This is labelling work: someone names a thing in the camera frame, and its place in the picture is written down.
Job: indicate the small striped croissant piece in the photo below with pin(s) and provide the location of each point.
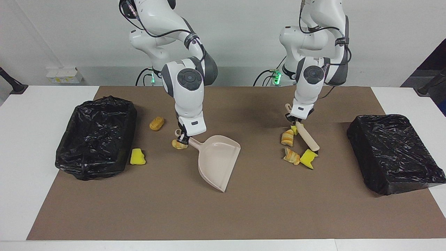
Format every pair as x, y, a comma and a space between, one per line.
176, 144

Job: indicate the black stand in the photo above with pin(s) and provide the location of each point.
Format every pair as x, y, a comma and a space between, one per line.
427, 89
15, 87

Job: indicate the brown bread roll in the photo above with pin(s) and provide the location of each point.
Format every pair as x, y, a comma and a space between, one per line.
156, 123

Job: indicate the yellow notched sponge block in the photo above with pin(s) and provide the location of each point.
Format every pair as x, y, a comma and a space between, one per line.
308, 158

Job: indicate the bin covered by black bag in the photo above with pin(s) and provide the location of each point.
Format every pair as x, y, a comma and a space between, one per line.
393, 153

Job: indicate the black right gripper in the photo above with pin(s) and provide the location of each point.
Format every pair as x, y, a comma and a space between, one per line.
182, 130

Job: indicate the beige hand brush black bristles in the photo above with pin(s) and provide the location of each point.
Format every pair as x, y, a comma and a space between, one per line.
308, 137

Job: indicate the open bin with black bag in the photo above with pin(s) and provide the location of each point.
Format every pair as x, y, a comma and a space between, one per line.
94, 139

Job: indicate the torn pale croissant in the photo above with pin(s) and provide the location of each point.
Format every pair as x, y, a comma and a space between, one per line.
292, 157

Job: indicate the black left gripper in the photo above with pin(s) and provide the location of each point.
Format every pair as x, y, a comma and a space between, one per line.
290, 116

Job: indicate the white wall power strip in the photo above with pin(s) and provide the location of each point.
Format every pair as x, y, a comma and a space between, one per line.
64, 76

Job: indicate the dark background furniture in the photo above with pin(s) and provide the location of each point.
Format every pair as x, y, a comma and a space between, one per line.
437, 59

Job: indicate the brown table mat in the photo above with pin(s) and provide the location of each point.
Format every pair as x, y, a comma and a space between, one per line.
244, 216

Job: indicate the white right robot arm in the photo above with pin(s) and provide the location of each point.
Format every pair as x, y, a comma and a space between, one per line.
188, 101

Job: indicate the yellow sponge piece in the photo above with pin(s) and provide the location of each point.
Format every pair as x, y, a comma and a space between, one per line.
137, 157

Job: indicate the small yellow sponge wedge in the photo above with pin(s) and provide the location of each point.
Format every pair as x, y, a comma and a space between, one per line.
294, 130

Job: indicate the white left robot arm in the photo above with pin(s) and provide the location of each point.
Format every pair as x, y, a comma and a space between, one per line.
308, 90

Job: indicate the beige plastic dustpan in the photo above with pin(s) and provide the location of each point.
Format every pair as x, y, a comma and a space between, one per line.
216, 160

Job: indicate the orange striped croissant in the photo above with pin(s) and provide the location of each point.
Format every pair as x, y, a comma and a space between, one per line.
287, 137

